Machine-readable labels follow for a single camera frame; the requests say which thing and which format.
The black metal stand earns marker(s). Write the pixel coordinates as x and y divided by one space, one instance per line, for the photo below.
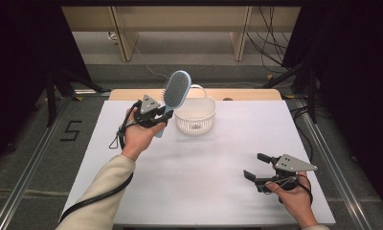
51 102
312 102

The black curtain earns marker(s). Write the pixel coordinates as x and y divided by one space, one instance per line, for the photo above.
355 80
20 64

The person's left hand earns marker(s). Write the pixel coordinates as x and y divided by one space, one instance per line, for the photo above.
138 139

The metal floor rail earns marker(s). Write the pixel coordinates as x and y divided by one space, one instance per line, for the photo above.
339 179
23 185

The white plastic basket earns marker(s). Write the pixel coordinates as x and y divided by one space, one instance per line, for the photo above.
196 125

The light wooden table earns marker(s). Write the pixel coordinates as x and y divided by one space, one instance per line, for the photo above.
243 94

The blue hairbrush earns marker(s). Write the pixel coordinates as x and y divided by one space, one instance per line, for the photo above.
176 87

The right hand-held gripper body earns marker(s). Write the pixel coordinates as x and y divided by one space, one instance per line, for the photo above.
291 164

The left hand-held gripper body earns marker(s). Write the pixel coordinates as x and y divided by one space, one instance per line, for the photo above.
148 105

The beige wooden desk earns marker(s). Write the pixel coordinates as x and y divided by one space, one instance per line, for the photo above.
180 18

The person's right hand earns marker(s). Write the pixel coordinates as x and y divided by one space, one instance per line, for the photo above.
295 201

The white board sheet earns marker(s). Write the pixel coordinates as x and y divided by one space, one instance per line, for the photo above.
212 179

